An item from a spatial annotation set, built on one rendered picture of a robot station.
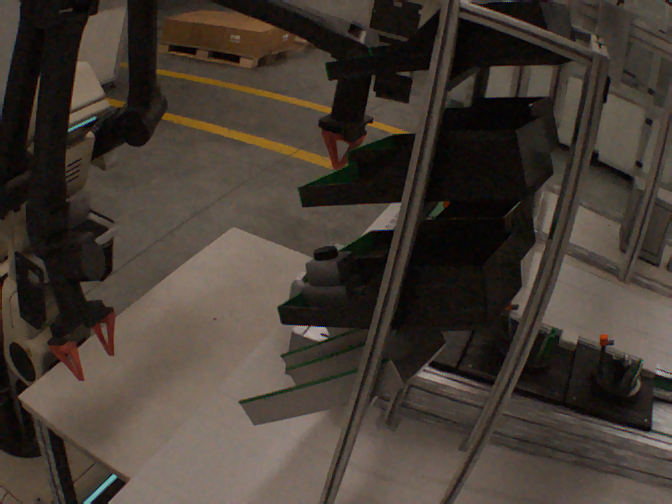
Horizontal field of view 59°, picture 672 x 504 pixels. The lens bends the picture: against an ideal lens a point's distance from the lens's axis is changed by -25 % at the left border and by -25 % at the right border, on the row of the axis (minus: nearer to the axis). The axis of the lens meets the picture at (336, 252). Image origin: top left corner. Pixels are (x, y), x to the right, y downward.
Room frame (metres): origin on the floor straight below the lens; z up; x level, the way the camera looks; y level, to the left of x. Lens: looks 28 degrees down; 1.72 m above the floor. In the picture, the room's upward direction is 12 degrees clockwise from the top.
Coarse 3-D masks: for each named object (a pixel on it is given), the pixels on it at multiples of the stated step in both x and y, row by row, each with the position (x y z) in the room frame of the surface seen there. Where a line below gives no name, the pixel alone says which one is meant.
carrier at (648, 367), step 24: (576, 360) 1.17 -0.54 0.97; (624, 360) 1.09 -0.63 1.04; (648, 360) 1.18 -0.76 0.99; (576, 384) 1.08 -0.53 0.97; (600, 384) 1.06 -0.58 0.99; (624, 384) 1.07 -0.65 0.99; (648, 384) 1.11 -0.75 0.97; (576, 408) 1.00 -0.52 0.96; (600, 408) 1.00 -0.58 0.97; (624, 408) 1.01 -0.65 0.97; (648, 408) 1.02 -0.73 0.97
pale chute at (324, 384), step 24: (408, 336) 0.85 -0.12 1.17; (432, 336) 0.84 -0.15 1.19; (312, 360) 0.91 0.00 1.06; (336, 360) 0.89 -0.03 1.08; (360, 360) 0.88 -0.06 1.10; (384, 360) 0.73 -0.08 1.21; (408, 360) 0.82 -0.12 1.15; (312, 384) 0.77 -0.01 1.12; (336, 384) 0.75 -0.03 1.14; (384, 384) 0.73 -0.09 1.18; (264, 408) 0.80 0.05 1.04; (288, 408) 0.78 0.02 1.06; (312, 408) 0.76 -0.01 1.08
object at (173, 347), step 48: (240, 240) 1.59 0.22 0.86; (192, 288) 1.33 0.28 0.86; (240, 288) 1.38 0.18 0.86; (288, 288) 1.42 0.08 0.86; (96, 336) 1.06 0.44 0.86; (144, 336) 1.11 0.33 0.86; (192, 336) 1.16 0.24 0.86; (240, 336) 1.21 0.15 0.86; (48, 384) 0.86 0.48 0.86; (96, 384) 0.92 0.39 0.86; (144, 384) 0.97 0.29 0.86; (192, 384) 1.01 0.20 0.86; (96, 432) 0.78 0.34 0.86; (144, 432) 0.83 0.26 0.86
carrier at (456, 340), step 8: (448, 336) 1.19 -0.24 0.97; (456, 336) 1.19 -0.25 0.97; (464, 336) 1.19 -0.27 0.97; (448, 344) 1.16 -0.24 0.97; (456, 344) 1.16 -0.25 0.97; (464, 344) 1.17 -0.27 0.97; (440, 352) 1.13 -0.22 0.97; (448, 352) 1.13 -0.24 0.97; (456, 352) 1.14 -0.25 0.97; (432, 360) 1.10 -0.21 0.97; (440, 360) 1.10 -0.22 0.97; (448, 360) 1.10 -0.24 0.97; (456, 360) 1.11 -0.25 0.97; (448, 368) 1.09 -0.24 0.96
